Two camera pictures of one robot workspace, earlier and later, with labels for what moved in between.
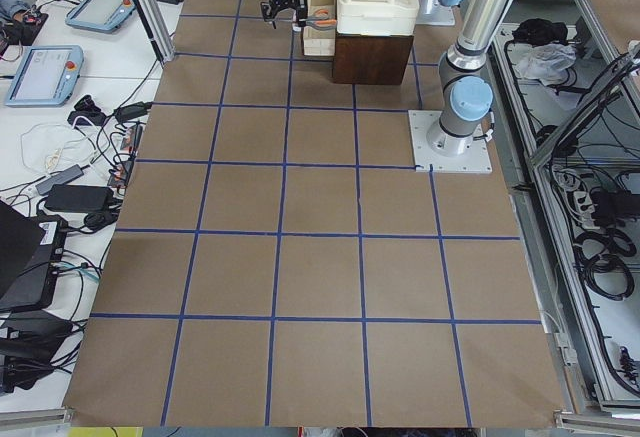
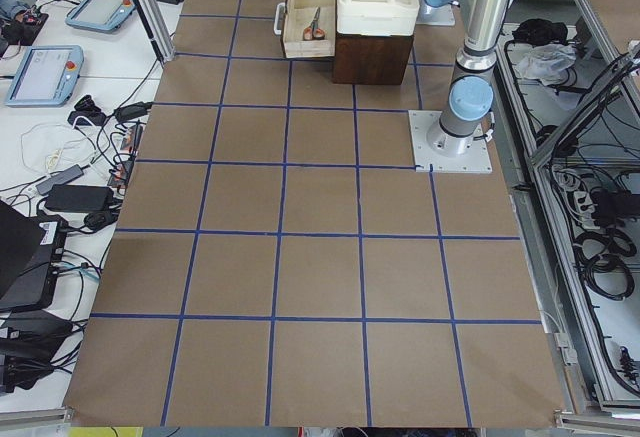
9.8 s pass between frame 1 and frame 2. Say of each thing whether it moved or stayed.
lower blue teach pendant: stayed
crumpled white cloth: stayed
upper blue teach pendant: stayed
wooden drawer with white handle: moved
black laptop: stayed
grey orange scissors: moved
